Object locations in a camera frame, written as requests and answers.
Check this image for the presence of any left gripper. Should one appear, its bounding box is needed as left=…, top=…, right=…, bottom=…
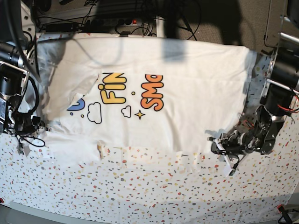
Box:
left=207, top=130, right=254, bottom=177

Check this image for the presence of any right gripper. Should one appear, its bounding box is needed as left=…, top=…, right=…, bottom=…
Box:
left=4, top=112, right=52, bottom=157

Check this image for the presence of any white printed T-shirt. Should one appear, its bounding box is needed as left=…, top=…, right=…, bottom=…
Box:
left=35, top=36, right=257, bottom=168

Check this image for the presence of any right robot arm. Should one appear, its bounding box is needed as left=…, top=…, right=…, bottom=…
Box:
left=0, top=0, right=45, bottom=155

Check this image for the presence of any red clamp bottom right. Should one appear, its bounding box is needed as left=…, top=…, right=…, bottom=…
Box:
left=277, top=205, right=292, bottom=224

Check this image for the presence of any terrazzo patterned tablecloth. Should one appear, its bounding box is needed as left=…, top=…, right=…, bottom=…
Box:
left=0, top=32, right=299, bottom=224

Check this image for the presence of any black table clamp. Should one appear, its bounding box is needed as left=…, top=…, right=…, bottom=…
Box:
left=120, top=31, right=130, bottom=37

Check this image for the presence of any white metal stand leg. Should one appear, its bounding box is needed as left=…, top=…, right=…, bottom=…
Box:
left=155, top=16, right=165, bottom=38

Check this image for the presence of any power strip with red switch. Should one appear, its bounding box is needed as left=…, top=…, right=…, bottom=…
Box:
left=86, top=18, right=142, bottom=27

